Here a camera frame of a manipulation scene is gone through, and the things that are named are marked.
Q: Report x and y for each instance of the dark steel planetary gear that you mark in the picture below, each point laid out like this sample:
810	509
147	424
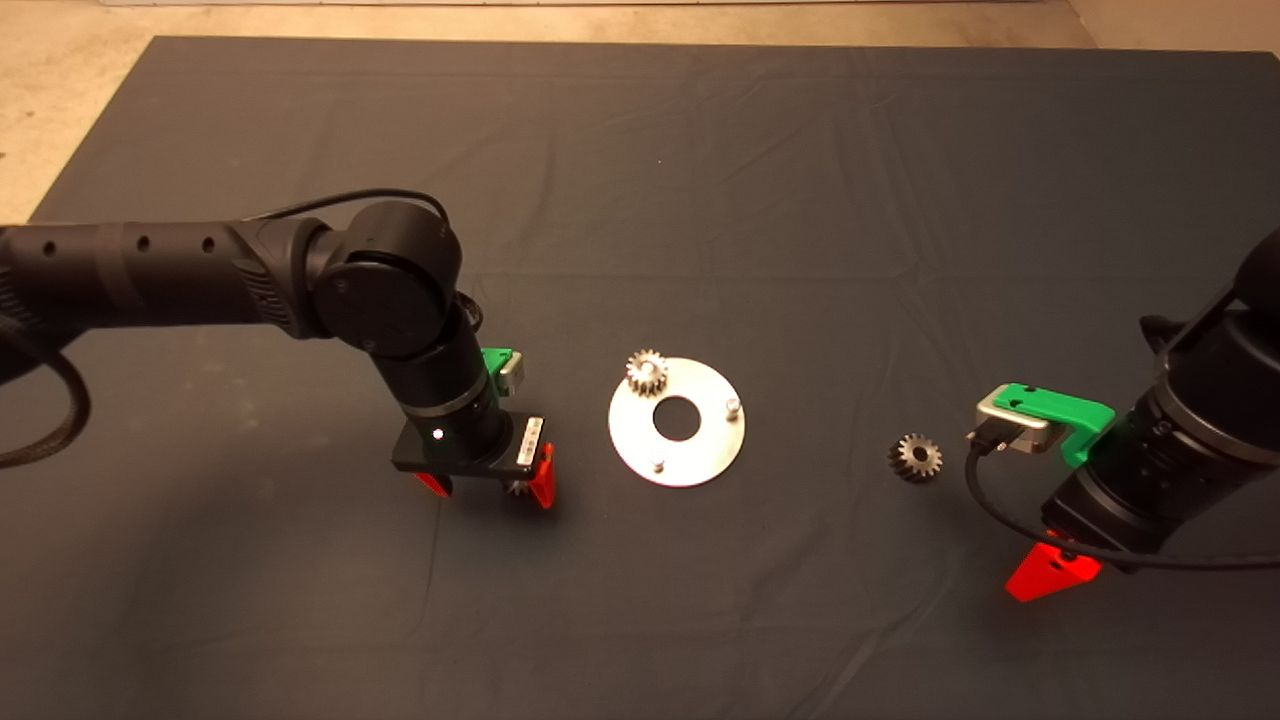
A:
905	462

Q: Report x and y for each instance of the silver left camera box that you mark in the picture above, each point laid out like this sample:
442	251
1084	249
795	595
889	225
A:
512	375

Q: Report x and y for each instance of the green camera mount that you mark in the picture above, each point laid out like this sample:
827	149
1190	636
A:
495	358
1060	408

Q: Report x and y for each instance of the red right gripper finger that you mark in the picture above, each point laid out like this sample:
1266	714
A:
1050	575

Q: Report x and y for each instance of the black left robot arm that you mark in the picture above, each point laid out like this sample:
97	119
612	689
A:
200	270

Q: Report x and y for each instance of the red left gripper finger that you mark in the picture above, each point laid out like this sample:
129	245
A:
544	480
437	485

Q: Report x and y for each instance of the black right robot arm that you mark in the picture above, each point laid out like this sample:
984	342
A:
1240	370

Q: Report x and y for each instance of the silver camera box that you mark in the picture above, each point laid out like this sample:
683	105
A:
1010	428
512	375

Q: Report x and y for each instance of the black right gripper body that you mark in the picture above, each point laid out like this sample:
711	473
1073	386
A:
1170	490

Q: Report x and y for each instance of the green left camera mount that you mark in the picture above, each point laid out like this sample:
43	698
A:
495	358

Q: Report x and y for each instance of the green right camera mount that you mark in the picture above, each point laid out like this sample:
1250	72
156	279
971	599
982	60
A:
1060	408

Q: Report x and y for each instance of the round metal carrier plate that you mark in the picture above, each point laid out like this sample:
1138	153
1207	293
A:
700	450

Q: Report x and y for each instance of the bright steel planetary gear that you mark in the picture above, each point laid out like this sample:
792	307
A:
517	488

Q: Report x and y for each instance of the dark grey table cloth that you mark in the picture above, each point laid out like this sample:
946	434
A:
800	200

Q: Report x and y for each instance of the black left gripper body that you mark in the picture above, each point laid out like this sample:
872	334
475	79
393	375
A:
460	440

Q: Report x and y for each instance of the silver right camera box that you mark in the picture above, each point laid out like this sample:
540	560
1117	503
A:
1010	428

